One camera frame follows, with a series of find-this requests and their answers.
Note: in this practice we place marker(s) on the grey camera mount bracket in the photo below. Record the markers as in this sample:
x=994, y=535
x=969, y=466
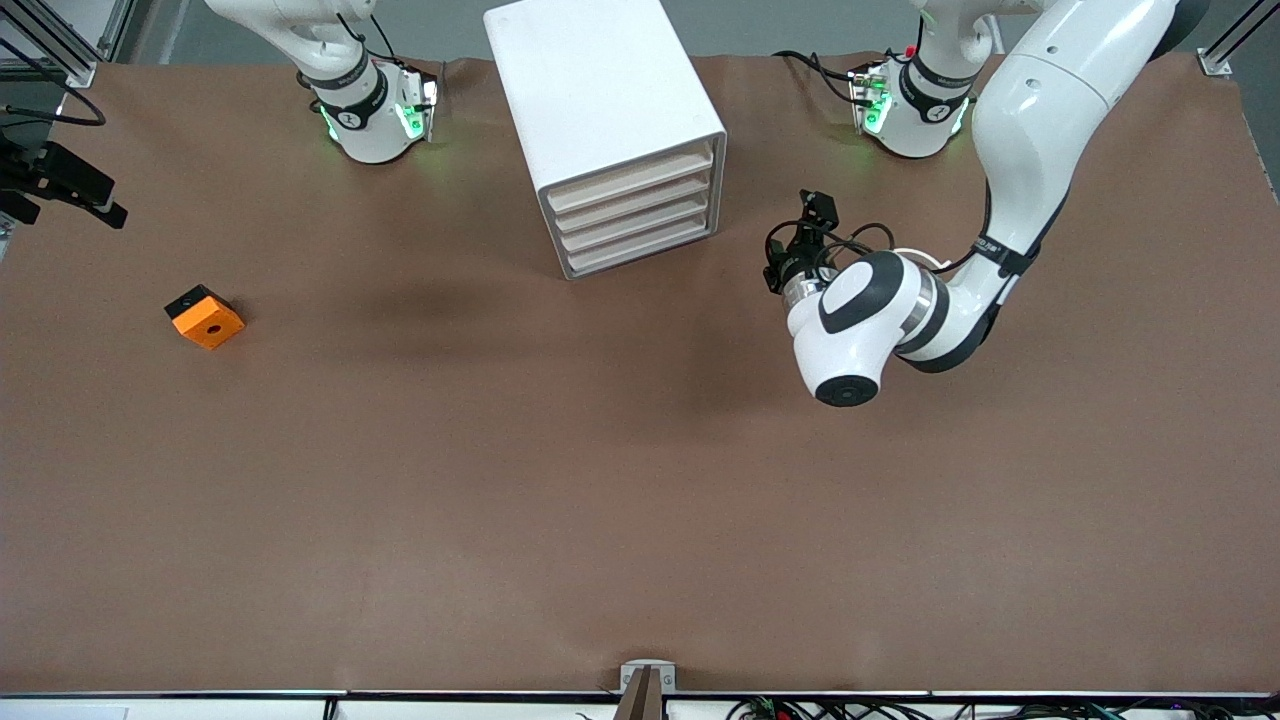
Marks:
x=648, y=690

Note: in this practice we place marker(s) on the white drawer cabinet housing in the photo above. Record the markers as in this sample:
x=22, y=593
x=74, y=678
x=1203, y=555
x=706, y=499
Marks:
x=590, y=90

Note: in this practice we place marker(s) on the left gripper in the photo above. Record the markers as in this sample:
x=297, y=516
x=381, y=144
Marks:
x=797, y=262

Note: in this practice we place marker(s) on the white plastic drawer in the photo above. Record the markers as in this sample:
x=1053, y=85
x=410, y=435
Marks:
x=640, y=225
x=645, y=248
x=630, y=180
x=635, y=203

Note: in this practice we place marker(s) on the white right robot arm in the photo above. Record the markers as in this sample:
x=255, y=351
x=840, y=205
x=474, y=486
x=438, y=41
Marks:
x=370, y=135

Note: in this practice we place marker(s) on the orange black button box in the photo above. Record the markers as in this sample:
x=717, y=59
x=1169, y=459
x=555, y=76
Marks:
x=210, y=325

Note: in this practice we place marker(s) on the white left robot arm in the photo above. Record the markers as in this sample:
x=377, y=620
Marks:
x=1050, y=100

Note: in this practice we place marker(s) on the aluminium frame post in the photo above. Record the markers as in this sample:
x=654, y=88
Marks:
x=80, y=72
x=1215, y=62

